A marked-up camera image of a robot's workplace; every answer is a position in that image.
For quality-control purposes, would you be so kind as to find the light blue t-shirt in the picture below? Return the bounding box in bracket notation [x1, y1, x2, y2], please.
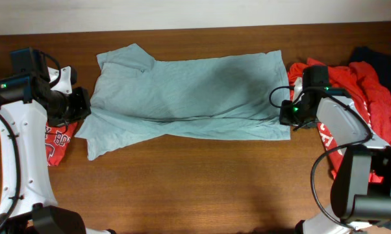
[77, 44, 290, 160]

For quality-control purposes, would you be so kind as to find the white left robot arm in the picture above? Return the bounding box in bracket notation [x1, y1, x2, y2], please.
[0, 73, 94, 234]

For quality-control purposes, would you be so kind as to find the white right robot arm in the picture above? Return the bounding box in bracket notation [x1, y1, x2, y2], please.
[279, 86, 391, 233]

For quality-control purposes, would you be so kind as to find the folded red printed t-shirt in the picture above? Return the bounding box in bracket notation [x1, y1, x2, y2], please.
[45, 123, 78, 166]

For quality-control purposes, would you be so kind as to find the dark navy garment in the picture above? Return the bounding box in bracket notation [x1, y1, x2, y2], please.
[349, 47, 391, 94]

